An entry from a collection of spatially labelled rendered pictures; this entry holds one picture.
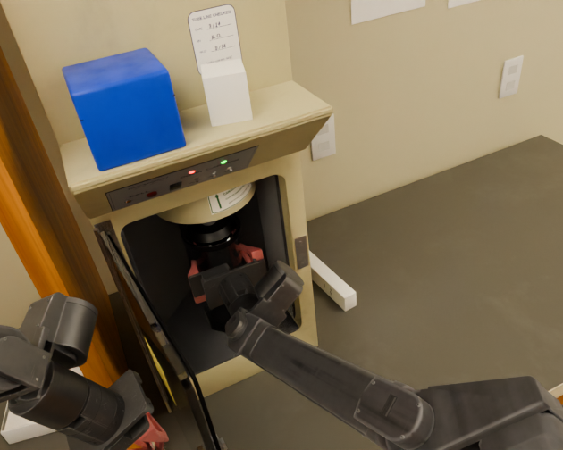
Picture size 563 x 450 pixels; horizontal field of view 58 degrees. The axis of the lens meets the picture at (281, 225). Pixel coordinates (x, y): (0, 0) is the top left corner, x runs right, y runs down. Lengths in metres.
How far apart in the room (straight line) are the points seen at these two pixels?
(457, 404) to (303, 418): 0.60
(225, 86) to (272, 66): 0.13
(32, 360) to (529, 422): 0.41
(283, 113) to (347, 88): 0.70
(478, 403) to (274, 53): 0.50
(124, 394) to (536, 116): 1.56
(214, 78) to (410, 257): 0.80
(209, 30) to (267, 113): 0.13
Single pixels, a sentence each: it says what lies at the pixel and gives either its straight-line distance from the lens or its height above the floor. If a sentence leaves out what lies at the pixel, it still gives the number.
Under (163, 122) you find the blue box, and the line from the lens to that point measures 0.57.
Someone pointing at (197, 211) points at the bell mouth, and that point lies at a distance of 0.79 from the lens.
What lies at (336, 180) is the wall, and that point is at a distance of 1.42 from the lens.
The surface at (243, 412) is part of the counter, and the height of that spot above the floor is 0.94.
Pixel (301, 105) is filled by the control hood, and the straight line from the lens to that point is 0.65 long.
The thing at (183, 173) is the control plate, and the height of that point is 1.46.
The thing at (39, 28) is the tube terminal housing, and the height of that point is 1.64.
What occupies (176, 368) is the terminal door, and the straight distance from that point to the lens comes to 0.50.
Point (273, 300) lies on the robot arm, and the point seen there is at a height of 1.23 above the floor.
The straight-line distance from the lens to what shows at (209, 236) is 0.88.
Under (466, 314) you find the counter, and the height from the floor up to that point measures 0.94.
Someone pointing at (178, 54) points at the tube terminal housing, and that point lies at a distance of 0.67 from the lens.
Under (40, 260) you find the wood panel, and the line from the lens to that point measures 0.65.
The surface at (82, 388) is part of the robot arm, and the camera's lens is 0.58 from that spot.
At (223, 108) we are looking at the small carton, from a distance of 0.62.
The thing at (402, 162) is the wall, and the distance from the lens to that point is 1.54.
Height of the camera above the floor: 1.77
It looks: 36 degrees down
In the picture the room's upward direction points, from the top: 8 degrees counter-clockwise
